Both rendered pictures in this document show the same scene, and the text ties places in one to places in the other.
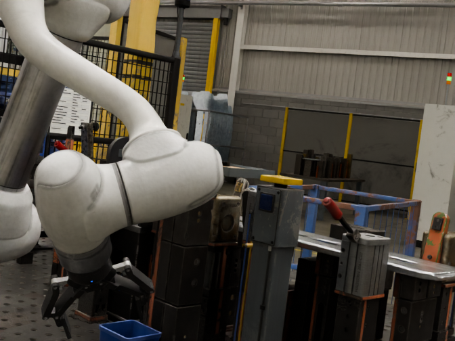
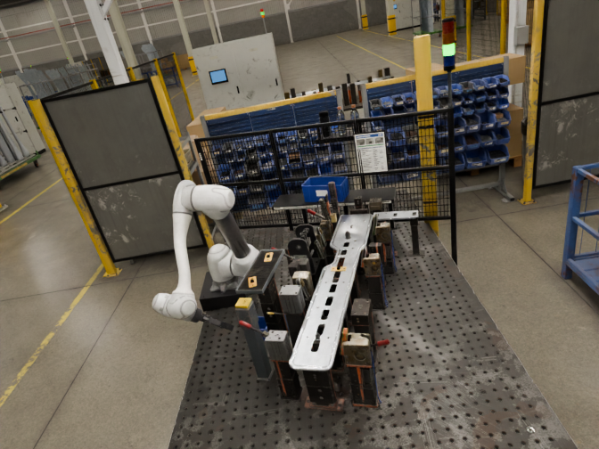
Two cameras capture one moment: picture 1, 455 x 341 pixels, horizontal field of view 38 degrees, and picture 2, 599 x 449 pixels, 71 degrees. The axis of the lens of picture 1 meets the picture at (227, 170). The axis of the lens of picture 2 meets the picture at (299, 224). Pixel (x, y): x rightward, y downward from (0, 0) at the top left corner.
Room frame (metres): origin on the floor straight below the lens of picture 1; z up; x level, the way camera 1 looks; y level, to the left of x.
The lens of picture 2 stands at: (0.92, -1.70, 2.27)
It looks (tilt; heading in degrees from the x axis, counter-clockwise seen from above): 26 degrees down; 66
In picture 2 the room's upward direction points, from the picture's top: 12 degrees counter-clockwise
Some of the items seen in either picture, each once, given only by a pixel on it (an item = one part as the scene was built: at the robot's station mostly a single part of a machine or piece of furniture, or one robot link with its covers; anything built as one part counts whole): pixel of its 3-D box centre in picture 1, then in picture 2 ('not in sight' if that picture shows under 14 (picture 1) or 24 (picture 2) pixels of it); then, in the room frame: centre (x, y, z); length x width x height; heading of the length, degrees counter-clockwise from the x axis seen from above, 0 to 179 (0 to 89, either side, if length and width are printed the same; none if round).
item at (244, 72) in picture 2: not in sight; (242, 80); (4.25, 6.98, 1.22); 1.60 x 0.54 x 2.45; 151
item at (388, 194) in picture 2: not in sight; (332, 199); (2.36, 0.79, 1.01); 0.90 x 0.22 x 0.03; 135
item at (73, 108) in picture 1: (68, 97); (371, 152); (2.66, 0.66, 1.30); 0.23 x 0.02 x 0.31; 135
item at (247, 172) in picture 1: (192, 163); (261, 270); (1.47, 0.08, 1.16); 0.37 x 0.14 x 0.02; 45
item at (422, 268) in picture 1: (225, 218); (339, 272); (1.86, -0.01, 1.00); 1.38 x 0.22 x 0.02; 45
